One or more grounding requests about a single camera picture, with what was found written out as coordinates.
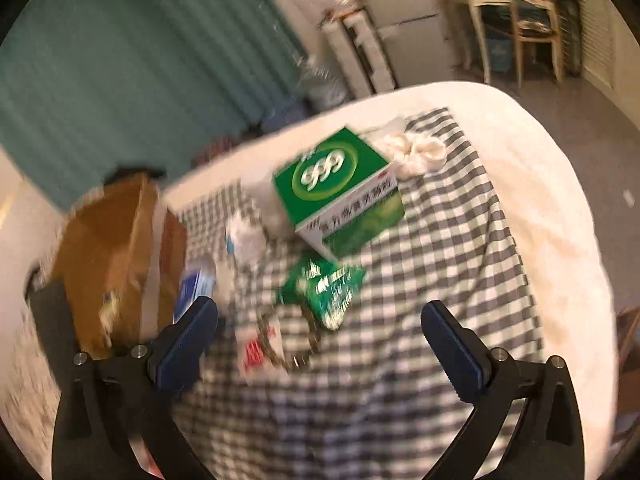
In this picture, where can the grey checked cloth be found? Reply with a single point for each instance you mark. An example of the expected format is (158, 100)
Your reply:
(425, 260)

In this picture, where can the dark cloth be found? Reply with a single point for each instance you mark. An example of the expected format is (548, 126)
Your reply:
(135, 172)

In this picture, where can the brown wooden chair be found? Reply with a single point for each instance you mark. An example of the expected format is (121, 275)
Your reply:
(627, 335)

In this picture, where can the red and white packet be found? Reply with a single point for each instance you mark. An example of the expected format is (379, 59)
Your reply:
(255, 352)

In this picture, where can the green medicine box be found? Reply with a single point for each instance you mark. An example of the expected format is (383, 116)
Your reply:
(330, 170)

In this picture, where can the grey small fridge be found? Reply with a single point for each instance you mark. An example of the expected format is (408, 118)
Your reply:
(405, 35)

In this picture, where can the teal curtain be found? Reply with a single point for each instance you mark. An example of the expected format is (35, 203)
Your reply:
(125, 60)

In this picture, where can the brown cardboard box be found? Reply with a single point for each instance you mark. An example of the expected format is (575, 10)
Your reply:
(100, 260)

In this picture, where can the cream louvred wardrobe doors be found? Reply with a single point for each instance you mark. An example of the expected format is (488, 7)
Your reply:
(600, 35)

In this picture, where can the large clear water jug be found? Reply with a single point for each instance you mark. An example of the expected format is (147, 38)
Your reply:
(325, 87)

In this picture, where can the blue and white packet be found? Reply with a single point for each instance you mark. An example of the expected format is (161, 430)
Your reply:
(197, 280)

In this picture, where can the blue waste bin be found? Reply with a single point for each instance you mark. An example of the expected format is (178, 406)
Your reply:
(500, 55)

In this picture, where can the patterned bag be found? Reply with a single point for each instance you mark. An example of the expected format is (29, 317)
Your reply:
(215, 147)

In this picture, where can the white tissue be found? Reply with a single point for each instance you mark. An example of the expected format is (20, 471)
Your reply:
(245, 240)
(415, 152)

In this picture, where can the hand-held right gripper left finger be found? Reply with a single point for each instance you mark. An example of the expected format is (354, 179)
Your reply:
(180, 355)

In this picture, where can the wooden chair with cream back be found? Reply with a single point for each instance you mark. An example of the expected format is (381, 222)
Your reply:
(532, 35)

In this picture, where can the green snack packet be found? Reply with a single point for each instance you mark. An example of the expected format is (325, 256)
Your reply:
(325, 285)

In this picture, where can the white suitcase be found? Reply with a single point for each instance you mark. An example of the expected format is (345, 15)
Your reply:
(350, 55)

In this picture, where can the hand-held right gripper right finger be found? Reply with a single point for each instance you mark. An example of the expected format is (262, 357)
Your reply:
(457, 355)

